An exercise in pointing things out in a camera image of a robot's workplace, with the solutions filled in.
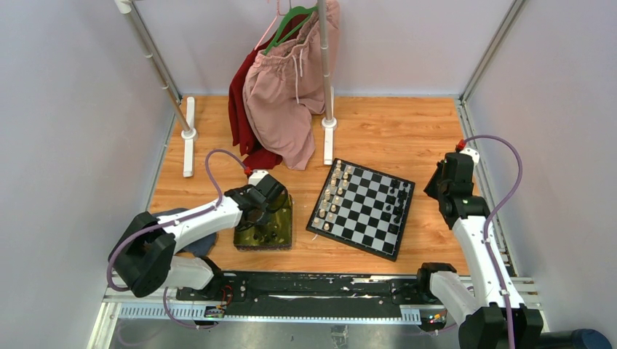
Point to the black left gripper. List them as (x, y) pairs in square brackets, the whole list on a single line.
[(263, 219)]

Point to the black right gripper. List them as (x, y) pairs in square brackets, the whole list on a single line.
[(430, 189)]

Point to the black and white chessboard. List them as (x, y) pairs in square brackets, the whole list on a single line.
[(360, 220)]

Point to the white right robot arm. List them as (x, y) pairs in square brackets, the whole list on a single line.
[(482, 265)]

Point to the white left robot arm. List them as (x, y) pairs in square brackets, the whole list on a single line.
[(147, 256)]

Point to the black chess pieces pile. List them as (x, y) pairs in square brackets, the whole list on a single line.
[(266, 237)]

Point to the gold metal tin tray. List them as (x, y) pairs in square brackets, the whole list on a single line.
[(281, 222)]

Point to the dark red garment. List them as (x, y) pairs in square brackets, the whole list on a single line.
[(256, 156)]

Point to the grey blue cloth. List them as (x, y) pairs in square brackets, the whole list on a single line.
[(198, 248)]

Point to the pink shorts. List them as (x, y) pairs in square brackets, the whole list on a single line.
[(283, 89)]

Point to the white clothes rack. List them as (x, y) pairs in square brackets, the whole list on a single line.
[(186, 120)]

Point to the pink clothes hanger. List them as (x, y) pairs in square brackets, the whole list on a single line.
[(268, 35)]

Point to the green clothes hanger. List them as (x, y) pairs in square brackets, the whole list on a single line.
[(284, 32)]

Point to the dark blue cylinder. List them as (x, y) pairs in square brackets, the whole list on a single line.
[(574, 339)]

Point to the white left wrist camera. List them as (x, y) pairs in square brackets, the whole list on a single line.
[(256, 176)]

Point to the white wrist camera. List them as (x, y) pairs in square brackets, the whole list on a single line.
[(473, 153), (256, 176)]

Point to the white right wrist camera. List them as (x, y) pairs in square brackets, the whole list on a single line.
[(473, 153)]

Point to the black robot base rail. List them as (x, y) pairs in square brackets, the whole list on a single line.
[(433, 299)]

